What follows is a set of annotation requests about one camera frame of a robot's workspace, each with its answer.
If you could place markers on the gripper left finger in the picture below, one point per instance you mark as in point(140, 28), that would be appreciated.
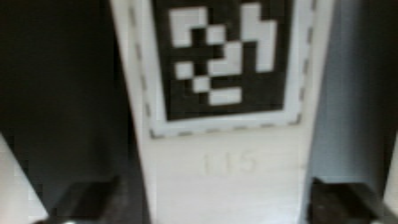
point(90, 204)

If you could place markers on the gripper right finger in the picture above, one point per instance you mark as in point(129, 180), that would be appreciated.
point(344, 204)

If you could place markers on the white desk leg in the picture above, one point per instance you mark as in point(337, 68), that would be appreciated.
point(222, 60)

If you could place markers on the white L-shaped fence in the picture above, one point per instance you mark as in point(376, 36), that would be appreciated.
point(21, 210)

